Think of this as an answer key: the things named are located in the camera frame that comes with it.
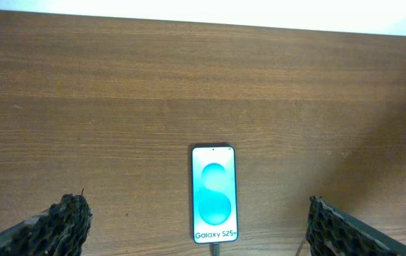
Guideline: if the blue Galaxy smartphone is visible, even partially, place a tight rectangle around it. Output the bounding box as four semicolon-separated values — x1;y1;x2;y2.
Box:
191;144;240;244

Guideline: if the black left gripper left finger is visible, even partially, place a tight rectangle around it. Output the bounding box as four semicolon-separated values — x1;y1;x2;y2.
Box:
0;193;92;256

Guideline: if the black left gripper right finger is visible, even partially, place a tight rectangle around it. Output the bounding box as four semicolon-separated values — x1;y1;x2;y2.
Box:
305;196;406;256

